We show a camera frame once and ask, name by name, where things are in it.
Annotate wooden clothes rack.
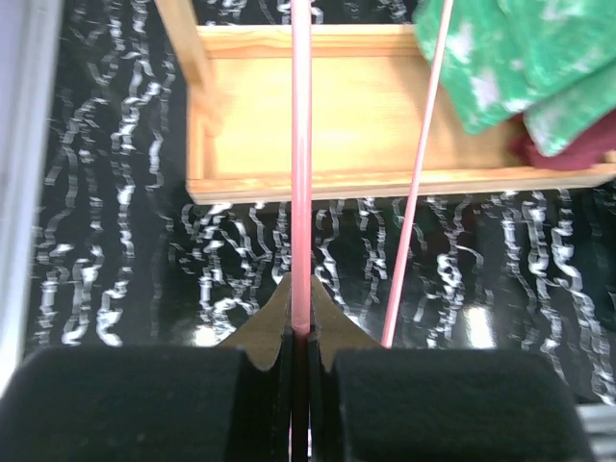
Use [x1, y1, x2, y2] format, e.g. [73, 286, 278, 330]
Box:
[157, 1, 615, 204]

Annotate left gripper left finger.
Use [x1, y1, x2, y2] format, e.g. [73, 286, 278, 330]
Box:
[1, 278, 293, 461]

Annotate black marbled table mat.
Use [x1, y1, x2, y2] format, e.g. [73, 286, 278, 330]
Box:
[26, 1, 615, 403]

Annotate green patterned folded garment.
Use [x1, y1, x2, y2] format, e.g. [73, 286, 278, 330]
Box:
[440, 0, 615, 157]

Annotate pink wire hanger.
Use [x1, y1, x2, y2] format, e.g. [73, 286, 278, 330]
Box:
[291, 1, 454, 461]

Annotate maroon tank top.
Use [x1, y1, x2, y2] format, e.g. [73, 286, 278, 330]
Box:
[509, 94, 615, 171]

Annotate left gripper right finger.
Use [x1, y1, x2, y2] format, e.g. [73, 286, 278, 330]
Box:
[309, 279, 594, 461]

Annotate aluminium mounting rail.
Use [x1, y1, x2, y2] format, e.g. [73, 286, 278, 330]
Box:
[1, 1, 64, 380]

